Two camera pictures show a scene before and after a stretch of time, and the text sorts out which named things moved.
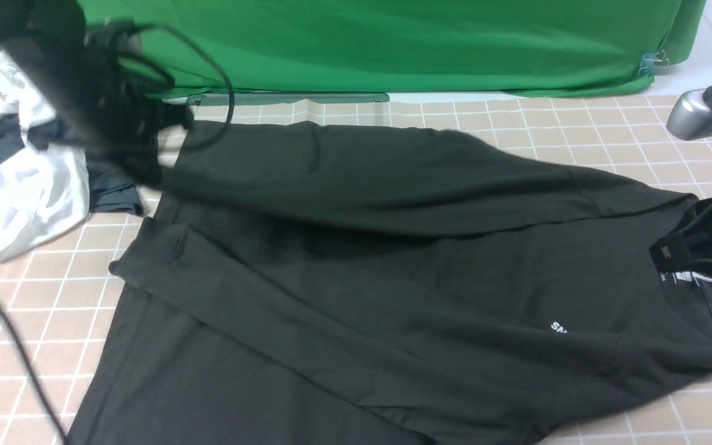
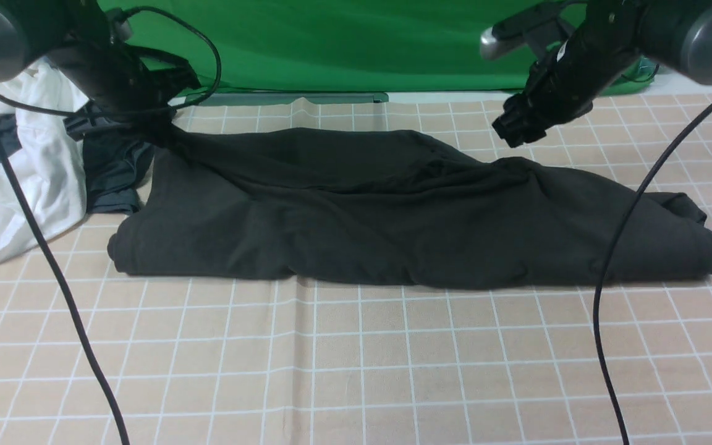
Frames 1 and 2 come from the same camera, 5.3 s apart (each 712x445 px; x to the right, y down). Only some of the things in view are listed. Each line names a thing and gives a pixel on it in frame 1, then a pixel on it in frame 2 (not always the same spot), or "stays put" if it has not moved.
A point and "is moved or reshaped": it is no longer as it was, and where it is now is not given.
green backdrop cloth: (185, 47) stays put
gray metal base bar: (327, 98) stays put
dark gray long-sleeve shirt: (301, 283) is moved or reshaped
